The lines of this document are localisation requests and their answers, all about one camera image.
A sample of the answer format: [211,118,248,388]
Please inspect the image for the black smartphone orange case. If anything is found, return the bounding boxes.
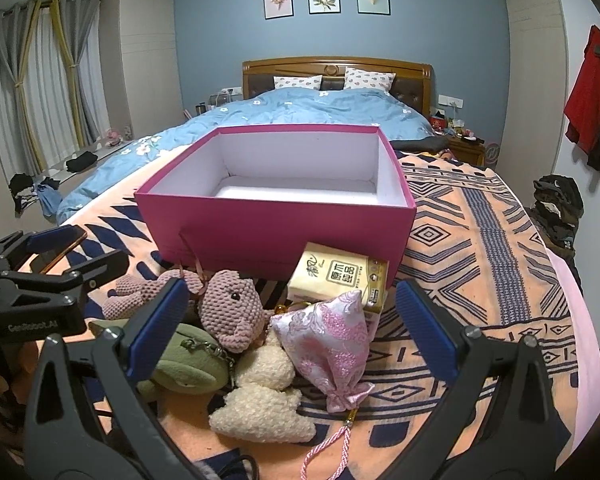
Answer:
[29,230,89,274]

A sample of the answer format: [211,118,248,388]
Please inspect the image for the pink knitted plush toy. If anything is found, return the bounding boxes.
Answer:
[102,269,276,353]

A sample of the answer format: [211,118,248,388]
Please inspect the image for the cream knitted plush toy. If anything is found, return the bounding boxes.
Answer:
[209,330,317,445]

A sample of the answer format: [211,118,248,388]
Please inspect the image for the framed pink flower picture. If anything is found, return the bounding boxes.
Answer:
[262,0,294,20]

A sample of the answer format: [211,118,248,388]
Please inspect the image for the white dotted pillow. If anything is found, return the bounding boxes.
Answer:
[273,75,323,92]
[343,67,397,92]

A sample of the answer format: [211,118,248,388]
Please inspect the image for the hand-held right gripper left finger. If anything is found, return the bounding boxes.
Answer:
[22,277,191,480]

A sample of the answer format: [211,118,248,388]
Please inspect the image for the pink bed sheet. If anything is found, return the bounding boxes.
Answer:
[547,247,600,461]

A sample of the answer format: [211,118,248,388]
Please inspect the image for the orange patterned blanket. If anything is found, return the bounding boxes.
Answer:
[60,152,588,480]

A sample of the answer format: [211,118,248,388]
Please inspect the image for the pink cardboard box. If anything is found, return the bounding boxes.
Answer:
[134,126,417,288]

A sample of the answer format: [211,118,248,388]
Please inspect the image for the wooden bed headboard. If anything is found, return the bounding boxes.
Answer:
[242,58,435,116]

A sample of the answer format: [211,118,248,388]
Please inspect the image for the pile of dark clothes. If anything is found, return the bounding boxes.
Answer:
[527,174,586,261]

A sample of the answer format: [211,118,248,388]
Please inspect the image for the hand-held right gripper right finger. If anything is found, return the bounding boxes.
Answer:
[394,280,583,480]

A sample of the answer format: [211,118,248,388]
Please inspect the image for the black cloth on bed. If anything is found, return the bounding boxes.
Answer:
[392,135,453,156]

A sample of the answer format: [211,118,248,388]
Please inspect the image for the blue floral duvet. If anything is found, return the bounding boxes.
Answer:
[57,87,436,226]

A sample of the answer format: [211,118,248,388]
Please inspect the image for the black folded cloth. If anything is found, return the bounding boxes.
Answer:
[65,152,98,173]

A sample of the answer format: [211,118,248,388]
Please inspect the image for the wooden nightstand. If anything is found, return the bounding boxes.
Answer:
[447,135,487,166]

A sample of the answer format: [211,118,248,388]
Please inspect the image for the green plush toy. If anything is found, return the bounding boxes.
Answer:
[87,317,231,403]

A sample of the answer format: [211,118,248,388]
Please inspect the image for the black and white clothes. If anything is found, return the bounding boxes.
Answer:
[7,172,38,213]

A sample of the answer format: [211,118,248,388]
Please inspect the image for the pink embroidered tassel pouch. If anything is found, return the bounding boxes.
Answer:
[271,290,376,480]

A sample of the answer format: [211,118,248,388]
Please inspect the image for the blue cloth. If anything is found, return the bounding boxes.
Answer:
[35,180,63,221]

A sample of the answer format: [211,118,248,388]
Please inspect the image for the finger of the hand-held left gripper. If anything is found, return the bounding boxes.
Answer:
[0,225,88,272]
[0,249,131,309]

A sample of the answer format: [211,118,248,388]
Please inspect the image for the grey curtain yellow trim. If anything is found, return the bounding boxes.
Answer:
[50,0,103,148]
[0,2,46,176]

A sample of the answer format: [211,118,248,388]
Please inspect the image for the black cable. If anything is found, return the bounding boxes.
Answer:
[215,452,261,480]

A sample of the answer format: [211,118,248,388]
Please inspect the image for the red jacket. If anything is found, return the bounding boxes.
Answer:
[564,25,600,153]

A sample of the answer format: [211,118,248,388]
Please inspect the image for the white sheer curtain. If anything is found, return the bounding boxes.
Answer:
[27,10,83,163]

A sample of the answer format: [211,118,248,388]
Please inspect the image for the yellow tissue pack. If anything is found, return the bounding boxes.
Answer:
[286,241,391,313]

